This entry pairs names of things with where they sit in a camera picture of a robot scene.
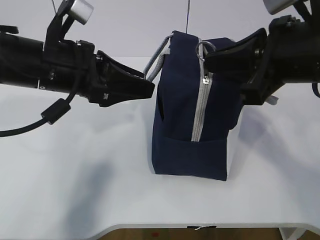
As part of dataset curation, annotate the black tape on table edge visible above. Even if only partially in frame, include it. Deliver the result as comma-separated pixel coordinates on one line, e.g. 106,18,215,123
186,225,217,231

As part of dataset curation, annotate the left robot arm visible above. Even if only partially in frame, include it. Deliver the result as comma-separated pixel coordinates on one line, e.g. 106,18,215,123
0,25,155,108

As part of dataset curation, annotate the white right table leg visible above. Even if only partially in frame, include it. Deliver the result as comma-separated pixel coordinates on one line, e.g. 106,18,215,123
279,227,306,240

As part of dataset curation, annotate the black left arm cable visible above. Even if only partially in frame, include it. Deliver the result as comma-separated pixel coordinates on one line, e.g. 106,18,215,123
0,69,83,138

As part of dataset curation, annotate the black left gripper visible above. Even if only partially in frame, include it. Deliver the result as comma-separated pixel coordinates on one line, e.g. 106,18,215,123
39,40,155,108

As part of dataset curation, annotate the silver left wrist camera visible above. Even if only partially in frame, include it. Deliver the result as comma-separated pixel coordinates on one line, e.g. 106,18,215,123
44,0,95,43

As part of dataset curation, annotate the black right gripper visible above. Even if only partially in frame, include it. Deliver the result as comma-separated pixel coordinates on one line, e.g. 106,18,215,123
204,15,315,106

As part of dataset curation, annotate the navy blue lunch bag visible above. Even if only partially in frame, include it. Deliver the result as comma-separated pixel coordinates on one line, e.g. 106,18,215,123
151,31,243,181

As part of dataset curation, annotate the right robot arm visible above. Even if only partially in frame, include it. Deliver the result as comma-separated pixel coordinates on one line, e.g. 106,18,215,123
203,0,320,106

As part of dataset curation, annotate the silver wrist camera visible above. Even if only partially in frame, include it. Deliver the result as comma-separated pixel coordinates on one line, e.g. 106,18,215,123
263,0,298,15
44,0,95,43

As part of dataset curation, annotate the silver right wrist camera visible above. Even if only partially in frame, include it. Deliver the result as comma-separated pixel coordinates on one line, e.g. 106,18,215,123
263,0,298,15

